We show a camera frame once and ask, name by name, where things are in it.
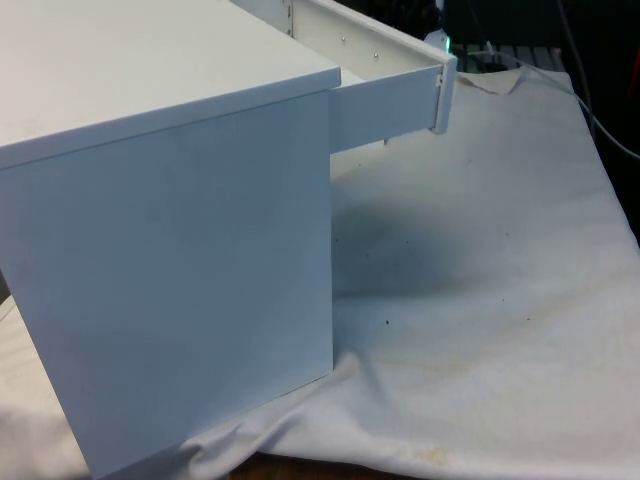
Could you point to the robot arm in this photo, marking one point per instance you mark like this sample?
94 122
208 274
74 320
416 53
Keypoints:
436 41

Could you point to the white chest of drawers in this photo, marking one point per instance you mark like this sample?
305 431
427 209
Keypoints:
175 250

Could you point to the white drawer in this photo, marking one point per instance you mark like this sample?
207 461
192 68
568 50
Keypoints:
385 110

